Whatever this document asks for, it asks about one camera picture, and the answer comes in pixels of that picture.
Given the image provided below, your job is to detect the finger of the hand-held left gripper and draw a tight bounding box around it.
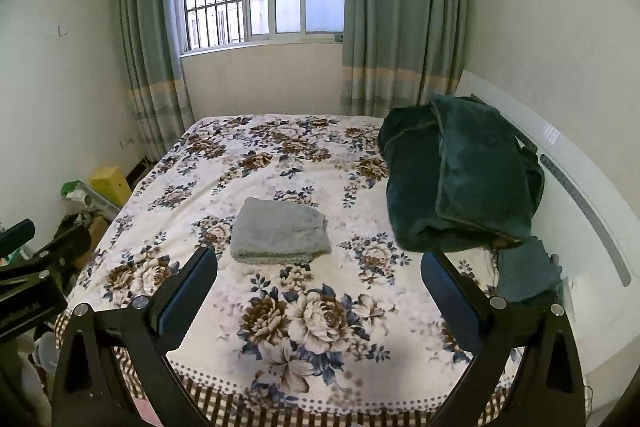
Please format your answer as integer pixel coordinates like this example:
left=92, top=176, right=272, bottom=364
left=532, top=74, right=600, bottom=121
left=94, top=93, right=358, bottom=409
left=0, top=219, right=36, bottom=259
left=0, top=224, right=92, bottom=289

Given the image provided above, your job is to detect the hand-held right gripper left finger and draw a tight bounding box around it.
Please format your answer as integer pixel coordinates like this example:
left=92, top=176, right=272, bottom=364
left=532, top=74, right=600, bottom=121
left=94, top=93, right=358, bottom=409
left=50, top=246, right=219, bottom=427

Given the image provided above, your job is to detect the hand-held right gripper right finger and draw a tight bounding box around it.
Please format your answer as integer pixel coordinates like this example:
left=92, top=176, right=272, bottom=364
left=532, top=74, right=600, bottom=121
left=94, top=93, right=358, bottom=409
left=421, top=249, right=587, bottom=427

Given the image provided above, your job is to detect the grey towel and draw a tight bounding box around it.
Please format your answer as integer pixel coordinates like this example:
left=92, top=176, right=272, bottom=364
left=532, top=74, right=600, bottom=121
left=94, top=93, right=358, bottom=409
left=230, top=198, right=332, bottom=265

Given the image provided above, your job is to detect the brown cardboard box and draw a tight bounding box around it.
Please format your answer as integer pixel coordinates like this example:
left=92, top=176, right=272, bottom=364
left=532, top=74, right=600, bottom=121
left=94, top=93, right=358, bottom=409
left=75, top=214, right=111, bottom=268

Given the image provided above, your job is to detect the yellow box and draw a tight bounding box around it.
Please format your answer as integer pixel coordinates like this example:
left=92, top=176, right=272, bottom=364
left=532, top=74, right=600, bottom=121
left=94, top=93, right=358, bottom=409
left=89, top=165, right=133, bottom=208

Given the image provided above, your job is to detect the bed with floral sheet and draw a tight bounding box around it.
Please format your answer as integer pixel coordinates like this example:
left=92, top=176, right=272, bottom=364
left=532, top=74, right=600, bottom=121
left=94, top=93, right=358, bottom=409
left=52, top=114, right=526, bottom=427

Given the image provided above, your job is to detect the dark green plush blanket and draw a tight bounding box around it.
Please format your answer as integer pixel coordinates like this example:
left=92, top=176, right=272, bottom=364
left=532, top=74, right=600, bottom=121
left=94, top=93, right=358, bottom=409
left=377, top=104, right=545, bottom=254

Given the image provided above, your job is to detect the dark green plush pillow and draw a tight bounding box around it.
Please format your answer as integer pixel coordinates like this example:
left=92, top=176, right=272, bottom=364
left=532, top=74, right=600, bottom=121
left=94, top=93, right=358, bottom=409
left=430, top=94, right=543, bottom=243

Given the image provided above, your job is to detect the white headboard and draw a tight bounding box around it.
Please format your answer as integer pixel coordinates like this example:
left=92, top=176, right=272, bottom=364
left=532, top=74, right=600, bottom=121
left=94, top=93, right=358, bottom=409
left=455, top=69, right=640, bottom=388

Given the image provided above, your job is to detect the teal striped curtain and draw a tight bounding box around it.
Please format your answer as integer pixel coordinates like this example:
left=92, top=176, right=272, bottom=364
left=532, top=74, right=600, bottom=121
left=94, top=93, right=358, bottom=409
left=340, top=0, right=468, bottom=120
left=116, top=0, right=196, bottom=162

